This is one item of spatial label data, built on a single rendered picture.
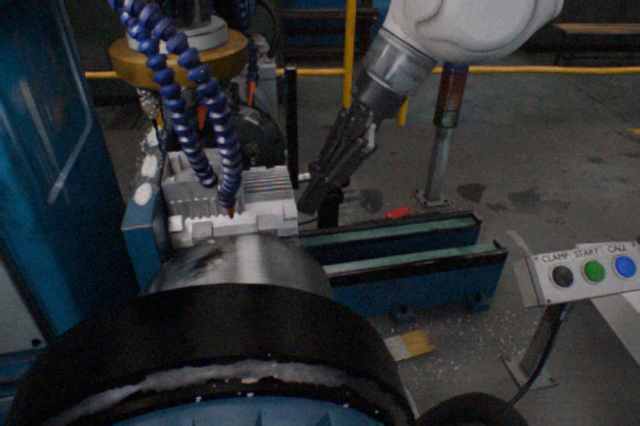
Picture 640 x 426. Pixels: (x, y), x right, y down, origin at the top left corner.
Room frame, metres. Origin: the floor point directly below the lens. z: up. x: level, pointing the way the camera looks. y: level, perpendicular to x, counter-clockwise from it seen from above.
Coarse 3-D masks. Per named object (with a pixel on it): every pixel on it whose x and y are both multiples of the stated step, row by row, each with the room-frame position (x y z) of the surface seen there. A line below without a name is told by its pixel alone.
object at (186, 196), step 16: (176, 160) 0.62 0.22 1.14; (176, 176) 0.61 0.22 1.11; (192, 176) 0.59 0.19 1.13; (176, 192) 0.54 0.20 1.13; (192, 192) 0.55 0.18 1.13; (208, 192) 0.55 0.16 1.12; (240, 192) 0.56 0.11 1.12; (176, 208) 0.54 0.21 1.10; (192, 208) 0.55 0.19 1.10; (208, 208) 0.55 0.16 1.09; (224, 208) 0.55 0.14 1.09; (240, 208) 0.56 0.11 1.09
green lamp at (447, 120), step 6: (438, 108) 0.99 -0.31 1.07; (438, 114) 0.99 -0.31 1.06; (444, 114) 0.98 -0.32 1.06; (450, 114) 0.98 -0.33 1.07; (456, 114) 0.98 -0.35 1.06; (438, 120) 0.99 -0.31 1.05; (444, 120) 0.98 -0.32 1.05; (450, 120) 0.98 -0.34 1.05; (456, 120) 0.99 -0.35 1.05; (444, 126) 0.98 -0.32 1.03; (450, 126) 0.98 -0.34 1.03
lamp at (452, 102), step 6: (438, 96) 1.00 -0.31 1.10; (444, 96) 0.99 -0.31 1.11; (450, 96) 0.98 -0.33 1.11; (456, 96) 0.98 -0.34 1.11; (462, 96) 0.99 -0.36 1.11; (438, 102) 1.00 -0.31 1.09; (444, 102) 0.98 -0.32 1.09; (450, 102) 0.98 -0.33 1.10; (456, 102) 0.98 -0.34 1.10; (444, 108) 0.98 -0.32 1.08; (450, 108) 0.98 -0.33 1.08; (456, 108) 0.98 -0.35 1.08
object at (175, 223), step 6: (288, 204) 0.56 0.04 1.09; (294, 204) 0.57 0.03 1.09; (288, 210) 0.56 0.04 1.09; (294, 210) 0.56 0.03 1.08; (168, 216) 0.53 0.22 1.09; (174, 216) 0.53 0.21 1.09; (180, 216) 0.53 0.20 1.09; (288, 216) 0.55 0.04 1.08; (294, 216) 0.55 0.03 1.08; (168, 222) 0.53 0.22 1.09; (174, 222) 0.53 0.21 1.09; (180, 222) 0.53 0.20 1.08; (168, 228) 0.52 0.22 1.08; (174, 228) 0.52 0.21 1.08; (180, 228) 0.52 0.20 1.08
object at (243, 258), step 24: (216, 240) 0.39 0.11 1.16; (240, 240) 0.39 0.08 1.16; (264, 240) 0.40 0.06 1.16; (168, 264) 0.37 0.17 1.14; (192, 264) 0.36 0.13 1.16; (216, 264) 0.35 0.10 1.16; (240, 264) 0.35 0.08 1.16; (264, 264) 0.35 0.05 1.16; (288, 264) 0.37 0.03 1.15; (312, 264) 0.39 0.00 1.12; (168, 288) 0.33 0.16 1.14; (312, 288) 0.34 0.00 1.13
